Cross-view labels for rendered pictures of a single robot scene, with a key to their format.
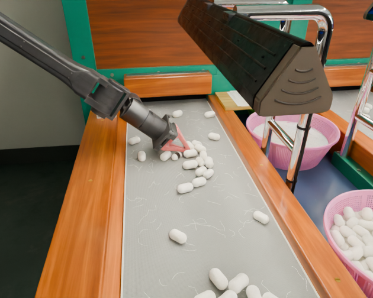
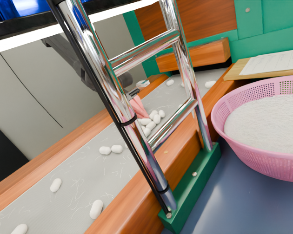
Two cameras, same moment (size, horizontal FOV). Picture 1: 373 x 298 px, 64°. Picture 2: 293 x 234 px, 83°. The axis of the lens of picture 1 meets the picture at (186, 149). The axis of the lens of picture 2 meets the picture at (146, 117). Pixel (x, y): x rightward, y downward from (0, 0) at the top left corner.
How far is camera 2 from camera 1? 0.65 m
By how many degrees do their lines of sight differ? 54
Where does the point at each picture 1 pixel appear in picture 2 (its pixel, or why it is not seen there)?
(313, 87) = not seen: outside the picture
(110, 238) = (43, 166)
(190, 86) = (202, 57)
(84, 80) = (77, 67)
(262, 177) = not seen: hidden behind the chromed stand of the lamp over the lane
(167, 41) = (186, 18)
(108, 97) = (86, 77)
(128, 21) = (157, 12)
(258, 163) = (166, 149)
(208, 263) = (39, 217)
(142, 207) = (81, 153)
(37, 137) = not seen: hidden behind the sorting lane
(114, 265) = (28, 183)
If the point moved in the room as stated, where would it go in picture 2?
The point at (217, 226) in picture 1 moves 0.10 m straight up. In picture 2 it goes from (79, 193) to (51, 161)
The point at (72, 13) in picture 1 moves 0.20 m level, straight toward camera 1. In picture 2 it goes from (128, 20) to (100, 29)
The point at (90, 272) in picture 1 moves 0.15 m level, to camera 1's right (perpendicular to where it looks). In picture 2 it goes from (16, 180) to (13, 213)
